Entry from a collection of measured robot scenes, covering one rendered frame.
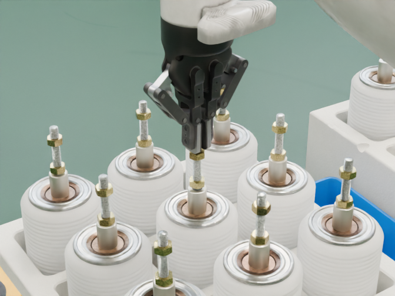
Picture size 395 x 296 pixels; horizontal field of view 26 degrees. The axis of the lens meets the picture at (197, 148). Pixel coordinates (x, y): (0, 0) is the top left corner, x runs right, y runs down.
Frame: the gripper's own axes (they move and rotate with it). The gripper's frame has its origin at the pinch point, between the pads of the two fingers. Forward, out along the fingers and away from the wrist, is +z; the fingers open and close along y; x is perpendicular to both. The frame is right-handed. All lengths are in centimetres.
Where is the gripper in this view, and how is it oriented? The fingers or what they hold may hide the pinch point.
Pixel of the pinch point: (197, 133)
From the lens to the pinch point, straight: 94.2
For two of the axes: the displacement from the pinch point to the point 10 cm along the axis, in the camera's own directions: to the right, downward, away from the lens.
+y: -7.7, 3.3, -5.5
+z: 0.0, 8.6, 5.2
